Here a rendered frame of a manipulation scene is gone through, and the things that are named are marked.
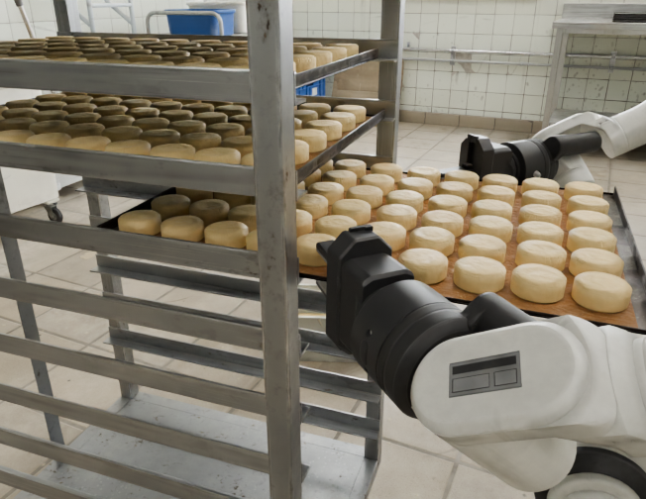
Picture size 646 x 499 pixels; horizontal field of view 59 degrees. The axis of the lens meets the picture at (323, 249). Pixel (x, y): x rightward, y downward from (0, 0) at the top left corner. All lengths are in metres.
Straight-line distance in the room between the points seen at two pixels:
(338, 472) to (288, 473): 0.56
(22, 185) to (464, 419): 2.75
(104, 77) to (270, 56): 0.20
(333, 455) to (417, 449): 0.32
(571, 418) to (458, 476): 1.16
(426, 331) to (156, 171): 0.34
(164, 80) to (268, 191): 0.15
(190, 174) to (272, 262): 0.13
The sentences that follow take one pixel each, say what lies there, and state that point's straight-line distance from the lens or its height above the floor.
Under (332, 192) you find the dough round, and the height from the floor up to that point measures 0.79.
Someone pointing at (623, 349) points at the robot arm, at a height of 0.86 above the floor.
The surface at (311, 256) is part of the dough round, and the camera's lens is 0.61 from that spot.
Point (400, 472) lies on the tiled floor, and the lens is 1.48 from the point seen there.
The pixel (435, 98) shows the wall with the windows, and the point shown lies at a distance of 5.23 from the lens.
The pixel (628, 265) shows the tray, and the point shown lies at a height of 0.77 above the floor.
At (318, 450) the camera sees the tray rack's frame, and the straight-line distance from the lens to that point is 1.30.
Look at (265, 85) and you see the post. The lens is 0.51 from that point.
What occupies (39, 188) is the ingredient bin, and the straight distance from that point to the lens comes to 3.04.
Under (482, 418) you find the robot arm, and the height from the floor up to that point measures 0.82.
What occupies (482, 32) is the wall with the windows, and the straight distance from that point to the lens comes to 5.10.
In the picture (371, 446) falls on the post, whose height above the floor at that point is 0.18.
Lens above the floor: 1.04
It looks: 24 degrees down
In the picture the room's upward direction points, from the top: straight up
